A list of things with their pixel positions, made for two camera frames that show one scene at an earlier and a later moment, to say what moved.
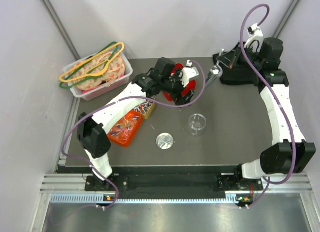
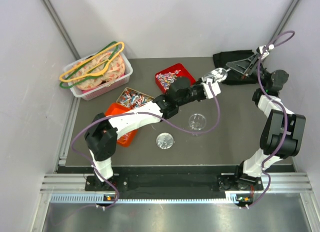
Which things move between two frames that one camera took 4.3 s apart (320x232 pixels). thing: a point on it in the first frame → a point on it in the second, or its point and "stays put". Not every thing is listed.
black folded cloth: x=242 y=73 stays put
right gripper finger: x=228 y=58 → x=242 y=66
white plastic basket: x=95 y=75 stays put
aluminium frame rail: x=294 y=183 stays put
